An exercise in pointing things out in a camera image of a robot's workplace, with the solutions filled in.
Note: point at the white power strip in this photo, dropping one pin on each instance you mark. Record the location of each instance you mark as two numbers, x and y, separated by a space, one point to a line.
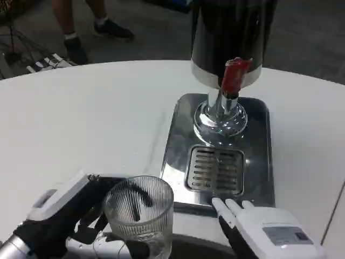
51 64

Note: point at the black steel drink dispenser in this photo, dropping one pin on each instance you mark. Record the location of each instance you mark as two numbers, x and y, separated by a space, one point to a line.
229 32

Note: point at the slotted steel drain grid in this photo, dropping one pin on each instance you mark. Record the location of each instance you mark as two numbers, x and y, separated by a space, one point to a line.
214 168

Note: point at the clear ribbed glass cup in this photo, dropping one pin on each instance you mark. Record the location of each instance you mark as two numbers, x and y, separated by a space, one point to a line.
140 215

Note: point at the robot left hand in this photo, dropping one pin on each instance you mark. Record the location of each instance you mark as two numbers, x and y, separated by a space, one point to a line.
58 215

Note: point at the person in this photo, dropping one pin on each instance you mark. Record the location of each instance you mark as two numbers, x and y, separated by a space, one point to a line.
72 40

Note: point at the steel drip tray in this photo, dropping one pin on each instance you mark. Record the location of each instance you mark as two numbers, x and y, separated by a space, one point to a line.
175 145

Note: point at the robot left arm silver forearm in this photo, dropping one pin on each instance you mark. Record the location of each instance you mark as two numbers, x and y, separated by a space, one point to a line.
12 246

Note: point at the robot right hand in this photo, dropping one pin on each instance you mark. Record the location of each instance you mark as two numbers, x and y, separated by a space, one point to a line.
269 232

